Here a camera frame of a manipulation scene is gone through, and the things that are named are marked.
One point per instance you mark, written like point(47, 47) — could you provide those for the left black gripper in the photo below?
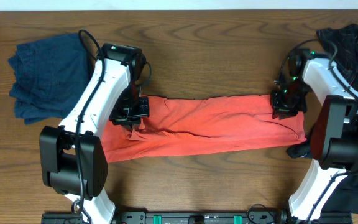
point(129, 118)

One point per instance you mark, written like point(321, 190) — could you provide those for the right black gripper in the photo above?
point(279, 109)

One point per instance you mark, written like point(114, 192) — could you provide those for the red printed t-shirt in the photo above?
point(180, 127)

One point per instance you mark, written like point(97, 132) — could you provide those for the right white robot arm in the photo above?
point(333, 143)

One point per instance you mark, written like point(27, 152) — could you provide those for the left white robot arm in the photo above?
point(72, 157)

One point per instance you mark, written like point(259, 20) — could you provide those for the black crumpled garment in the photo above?
point(344, 43)

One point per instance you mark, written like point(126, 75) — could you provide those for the folded navy blue garment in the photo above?
point(51, 76)

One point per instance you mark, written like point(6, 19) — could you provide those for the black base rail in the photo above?
point(253, 215)

